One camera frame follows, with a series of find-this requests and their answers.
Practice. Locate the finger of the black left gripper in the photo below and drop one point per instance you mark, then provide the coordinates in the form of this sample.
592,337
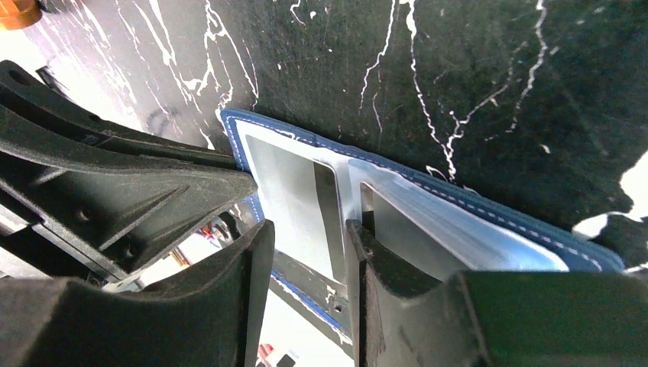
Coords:
82,195

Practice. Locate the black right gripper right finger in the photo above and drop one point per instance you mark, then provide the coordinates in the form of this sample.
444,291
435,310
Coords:
401,316

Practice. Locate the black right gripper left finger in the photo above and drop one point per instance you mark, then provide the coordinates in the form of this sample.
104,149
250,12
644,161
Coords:
209,314

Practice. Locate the blue leather card holder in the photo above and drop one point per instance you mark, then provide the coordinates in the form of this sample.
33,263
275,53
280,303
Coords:
435,226

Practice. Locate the orange wooden rack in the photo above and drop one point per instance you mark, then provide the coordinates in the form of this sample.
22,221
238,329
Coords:
19,14

